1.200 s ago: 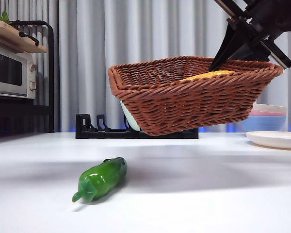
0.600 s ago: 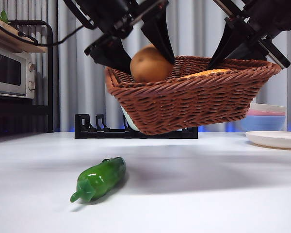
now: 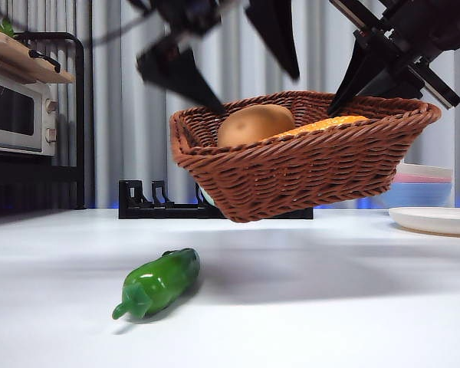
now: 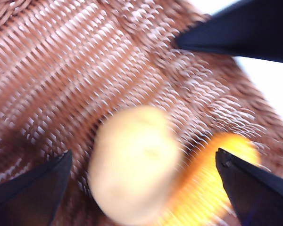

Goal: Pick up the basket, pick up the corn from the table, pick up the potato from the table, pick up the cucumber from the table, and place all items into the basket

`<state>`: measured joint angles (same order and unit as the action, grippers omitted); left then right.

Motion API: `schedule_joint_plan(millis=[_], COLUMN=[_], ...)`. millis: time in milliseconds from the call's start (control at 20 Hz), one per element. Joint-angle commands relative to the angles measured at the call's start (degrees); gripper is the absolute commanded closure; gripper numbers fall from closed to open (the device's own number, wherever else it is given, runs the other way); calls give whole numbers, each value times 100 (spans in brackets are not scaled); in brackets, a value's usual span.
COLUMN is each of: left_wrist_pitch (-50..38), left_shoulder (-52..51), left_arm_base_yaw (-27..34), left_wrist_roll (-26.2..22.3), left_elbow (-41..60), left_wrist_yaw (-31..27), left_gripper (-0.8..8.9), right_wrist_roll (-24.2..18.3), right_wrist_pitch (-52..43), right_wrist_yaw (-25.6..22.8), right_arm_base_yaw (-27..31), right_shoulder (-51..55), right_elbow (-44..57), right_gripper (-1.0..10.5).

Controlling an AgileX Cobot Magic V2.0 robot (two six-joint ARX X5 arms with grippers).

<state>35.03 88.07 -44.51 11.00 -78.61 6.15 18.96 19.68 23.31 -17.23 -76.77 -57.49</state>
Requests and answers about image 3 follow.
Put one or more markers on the cream bowl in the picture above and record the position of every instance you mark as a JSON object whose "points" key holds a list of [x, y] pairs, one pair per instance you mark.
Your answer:
{"points": [[429, 171]]}

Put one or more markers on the silver toaster oven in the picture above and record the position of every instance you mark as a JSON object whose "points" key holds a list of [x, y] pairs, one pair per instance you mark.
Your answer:
{"points": [[11, 115]]}

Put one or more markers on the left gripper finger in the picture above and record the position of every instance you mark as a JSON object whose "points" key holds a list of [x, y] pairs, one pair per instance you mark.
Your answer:
{"points": [[176, 69], [276, 34]]}

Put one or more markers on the grey curtain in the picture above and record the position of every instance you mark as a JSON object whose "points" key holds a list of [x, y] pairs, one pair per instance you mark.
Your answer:
{"points": [[111, 134]]}

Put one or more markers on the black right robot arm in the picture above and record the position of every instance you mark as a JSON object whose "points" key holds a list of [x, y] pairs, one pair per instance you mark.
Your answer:
{"points": [[444, 23]]}

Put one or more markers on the brown toy potato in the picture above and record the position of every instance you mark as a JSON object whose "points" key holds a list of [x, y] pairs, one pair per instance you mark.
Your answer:
{"points": [[253, 126]]}

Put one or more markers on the blue bowl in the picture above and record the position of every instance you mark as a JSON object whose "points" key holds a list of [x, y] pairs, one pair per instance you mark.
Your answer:
{"points": [[418, 195]]}

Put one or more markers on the pink bowl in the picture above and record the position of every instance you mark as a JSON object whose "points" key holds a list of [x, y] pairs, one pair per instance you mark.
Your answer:
{"points": [[425, 179]]}

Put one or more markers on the white flat plate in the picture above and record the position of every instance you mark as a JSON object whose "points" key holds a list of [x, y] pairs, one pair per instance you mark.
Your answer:
{"points": [[437, 221]]}

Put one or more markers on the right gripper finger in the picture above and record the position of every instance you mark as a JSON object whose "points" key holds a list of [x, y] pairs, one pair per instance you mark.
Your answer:
{"points": [[352, 76], [387, 80]]}

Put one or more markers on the orange toy corn cob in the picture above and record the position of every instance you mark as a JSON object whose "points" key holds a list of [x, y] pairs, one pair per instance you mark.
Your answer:
{"points": [[329, 123]]}

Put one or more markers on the brown wicker basket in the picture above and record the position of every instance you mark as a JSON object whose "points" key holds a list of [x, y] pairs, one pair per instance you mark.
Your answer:
{"points": [[299, 180]]}

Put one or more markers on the green toy cucumber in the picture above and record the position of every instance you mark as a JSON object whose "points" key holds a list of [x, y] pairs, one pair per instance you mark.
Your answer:
{"points": [[161, 280]]}

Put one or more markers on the black plate rack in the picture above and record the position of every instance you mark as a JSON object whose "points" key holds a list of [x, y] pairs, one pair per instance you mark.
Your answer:
{"points": [[157, 211]]}

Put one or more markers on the green toy leaf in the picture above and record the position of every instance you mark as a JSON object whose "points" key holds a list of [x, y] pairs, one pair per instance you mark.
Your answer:
{"points": [[5, 27]]}

